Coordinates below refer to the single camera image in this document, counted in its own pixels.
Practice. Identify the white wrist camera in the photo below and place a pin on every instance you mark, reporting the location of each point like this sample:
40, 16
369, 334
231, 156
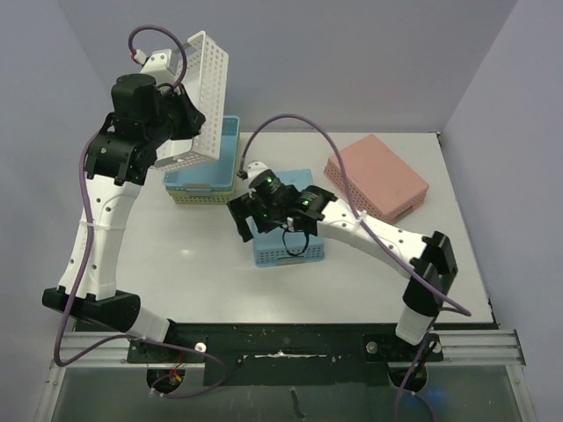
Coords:
251, 171
161, 64

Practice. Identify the pink plastic basket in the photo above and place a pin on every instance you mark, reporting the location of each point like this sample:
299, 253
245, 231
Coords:
381, 183

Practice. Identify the blue plastic basket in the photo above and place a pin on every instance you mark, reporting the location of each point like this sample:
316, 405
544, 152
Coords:
284, 246
211, 178

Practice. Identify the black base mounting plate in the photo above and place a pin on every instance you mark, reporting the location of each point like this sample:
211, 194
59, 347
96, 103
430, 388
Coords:
282, 354

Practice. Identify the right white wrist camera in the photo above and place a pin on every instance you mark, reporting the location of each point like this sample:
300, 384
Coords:
251, 171

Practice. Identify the white plastic basket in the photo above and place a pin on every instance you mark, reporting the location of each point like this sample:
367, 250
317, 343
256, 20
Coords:
205, 82

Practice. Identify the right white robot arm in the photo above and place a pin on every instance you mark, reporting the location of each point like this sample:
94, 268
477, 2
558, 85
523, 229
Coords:
427, 261

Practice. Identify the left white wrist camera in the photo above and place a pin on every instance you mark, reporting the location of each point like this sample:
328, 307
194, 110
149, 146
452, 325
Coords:
161, 64

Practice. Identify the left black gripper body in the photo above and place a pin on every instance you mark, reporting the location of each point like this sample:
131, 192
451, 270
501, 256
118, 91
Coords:
169, 123

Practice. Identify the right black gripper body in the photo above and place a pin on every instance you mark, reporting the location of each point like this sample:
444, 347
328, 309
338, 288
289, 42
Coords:
245, 210

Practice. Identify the aluminium frame rail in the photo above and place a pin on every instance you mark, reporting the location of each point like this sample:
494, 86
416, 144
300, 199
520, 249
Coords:
453, 348

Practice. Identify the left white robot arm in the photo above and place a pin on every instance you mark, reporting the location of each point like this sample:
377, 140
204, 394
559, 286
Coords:
113, 168

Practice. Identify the green plastic basket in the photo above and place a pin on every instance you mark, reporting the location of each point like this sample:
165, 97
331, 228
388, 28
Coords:
183, 197

